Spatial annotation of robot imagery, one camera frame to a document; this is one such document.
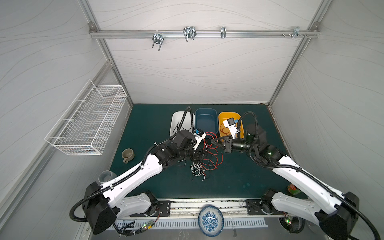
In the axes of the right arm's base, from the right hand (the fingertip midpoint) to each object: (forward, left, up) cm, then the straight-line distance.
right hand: (214, 137), depth 67 cm
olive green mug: (+1, +51, -26) cm, 57 cm away
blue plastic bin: (+34, +2, -28) cm, 44 cm away
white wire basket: (0, +60, +3) cm, 60 cm away
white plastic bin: (+27, +17, -25) cm, 41 cm away
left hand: (-2, +3, -9) cm, 10 cm away
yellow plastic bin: (0, -11, +6) cm, 13 cm away
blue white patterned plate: (-29, 0, -28) cm, 41 cm away
